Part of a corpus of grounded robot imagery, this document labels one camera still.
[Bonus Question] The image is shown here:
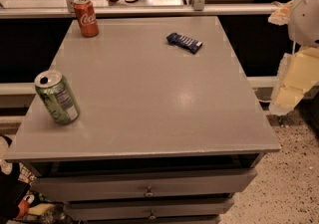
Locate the metal top drawer knob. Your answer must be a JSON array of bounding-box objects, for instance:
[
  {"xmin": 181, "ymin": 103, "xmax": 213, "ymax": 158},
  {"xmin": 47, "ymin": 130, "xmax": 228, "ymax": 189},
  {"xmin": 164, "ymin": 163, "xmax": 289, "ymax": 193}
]
[{"xmin": 144, "ymin": 186, "xmax": 155, "ymax": 198}]

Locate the orange Coca-Cola can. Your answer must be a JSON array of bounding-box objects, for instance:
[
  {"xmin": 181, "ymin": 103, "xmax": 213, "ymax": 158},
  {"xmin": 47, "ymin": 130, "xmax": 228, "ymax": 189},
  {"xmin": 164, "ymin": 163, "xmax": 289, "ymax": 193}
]
[{"xmin": 73, "ymin": 0, "xmax": 99, "ymax": 37}]

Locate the metal drawer knob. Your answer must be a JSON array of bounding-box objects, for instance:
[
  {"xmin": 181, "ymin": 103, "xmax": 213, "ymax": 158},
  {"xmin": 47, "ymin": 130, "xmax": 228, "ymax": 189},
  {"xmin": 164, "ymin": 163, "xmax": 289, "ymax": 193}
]
[
  {"xmin": 144, "ymin": 186, "xmax": 155, "ymax": 198},
  {"xmin": 148, "ymin": 211, "xmax": 157, "ymax": 220}
]

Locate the penguin plush toy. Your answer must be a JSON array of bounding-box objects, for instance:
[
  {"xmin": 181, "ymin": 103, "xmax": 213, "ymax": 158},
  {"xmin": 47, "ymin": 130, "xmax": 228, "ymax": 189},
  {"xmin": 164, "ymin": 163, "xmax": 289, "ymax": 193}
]
[{"xmin": 0, "ymin": 135, "xmax": 56, "ymax": 224}]

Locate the green soda can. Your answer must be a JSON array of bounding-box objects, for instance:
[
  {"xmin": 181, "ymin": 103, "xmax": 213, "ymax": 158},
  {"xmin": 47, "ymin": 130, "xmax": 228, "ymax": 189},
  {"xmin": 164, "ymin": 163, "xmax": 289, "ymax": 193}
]
[{"xmin": 34, "ymin": 70, "xmax": 80, "ymax": 124}]

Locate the grey drawer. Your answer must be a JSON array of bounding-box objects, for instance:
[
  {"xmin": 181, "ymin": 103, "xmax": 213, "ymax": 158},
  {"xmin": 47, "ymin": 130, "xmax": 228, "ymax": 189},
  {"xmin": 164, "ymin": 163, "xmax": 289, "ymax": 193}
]
[
  {"xmin": 65, "ymin": 198, "xmax": 233, "ymax": 220},
  {"xmin": 32, "ymin": 168, "xmax": 256, "ymax": 202}
]

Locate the grey lower drawer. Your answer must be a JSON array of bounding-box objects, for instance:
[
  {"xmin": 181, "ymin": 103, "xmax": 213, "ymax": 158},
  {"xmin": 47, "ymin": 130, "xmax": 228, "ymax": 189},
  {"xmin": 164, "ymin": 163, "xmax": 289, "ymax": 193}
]
[{"xmin": 65, "ymin": 198, "xmax": 233, "ymax": 220}]

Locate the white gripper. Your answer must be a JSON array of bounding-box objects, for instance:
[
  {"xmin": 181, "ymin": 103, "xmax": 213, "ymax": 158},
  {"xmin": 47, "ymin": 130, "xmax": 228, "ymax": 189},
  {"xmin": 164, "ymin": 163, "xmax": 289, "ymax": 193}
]
[{"xmin": 268, "ymin": 0, "xmax": 319, "ymax": 115}]

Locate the metal lower drawer knob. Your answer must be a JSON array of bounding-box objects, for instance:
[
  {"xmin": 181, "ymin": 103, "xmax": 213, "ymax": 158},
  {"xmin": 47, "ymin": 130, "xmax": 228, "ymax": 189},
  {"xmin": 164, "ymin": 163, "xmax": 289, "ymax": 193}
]
[{"xmin": 148, "ymin": 211, "xmax": 157, "ymax": 220}]

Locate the blue RXBAR blueberry bar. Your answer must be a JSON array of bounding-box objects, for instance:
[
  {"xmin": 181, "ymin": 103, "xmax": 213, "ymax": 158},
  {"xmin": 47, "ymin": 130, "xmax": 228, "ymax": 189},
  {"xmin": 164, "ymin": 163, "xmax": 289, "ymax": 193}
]
[{"xmin": 166, "ymin": 33, "xmax": 202, "ymax": 54}]

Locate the grey top drawer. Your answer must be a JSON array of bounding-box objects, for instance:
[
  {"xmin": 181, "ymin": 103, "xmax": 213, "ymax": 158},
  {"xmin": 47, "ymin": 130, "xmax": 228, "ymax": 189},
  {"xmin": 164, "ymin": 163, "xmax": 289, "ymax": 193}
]
[{"xmin": 32, "ymin": 168, "xmax": 256, "ymax": 202}]

